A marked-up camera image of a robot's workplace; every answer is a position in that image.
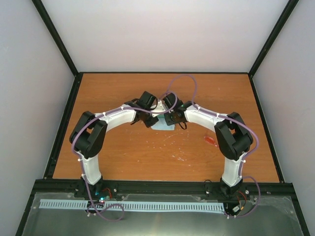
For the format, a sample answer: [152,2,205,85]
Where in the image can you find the light blue cleaning cloth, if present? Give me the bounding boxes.
[151,119,175,131]

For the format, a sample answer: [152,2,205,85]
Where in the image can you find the red sunglasses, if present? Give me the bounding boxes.
[204,130,219,148]

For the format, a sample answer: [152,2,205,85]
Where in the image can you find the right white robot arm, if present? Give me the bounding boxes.
[162,93,253,196]

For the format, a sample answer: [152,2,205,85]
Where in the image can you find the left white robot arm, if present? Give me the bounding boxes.
[69,91,165,198]

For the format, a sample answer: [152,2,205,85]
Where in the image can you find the metal front plate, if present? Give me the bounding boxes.
[22,193,303,236]

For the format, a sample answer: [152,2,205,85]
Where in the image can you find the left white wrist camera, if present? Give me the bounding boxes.
[150,100,168,118]

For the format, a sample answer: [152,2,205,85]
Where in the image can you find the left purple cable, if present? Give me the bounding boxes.
[70,92,178,222]

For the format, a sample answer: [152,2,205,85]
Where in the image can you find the purple cable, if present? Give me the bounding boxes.
[167,74,261,219]
[70,92,178,222]

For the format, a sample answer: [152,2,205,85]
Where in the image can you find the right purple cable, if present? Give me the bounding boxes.
[167,74,261,219]

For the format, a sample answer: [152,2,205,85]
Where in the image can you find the light blue slotted cable duct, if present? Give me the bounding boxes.
[39,199,224,214]

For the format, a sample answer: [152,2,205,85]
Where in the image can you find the black aluminium frame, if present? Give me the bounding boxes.
[14,0,311,236]

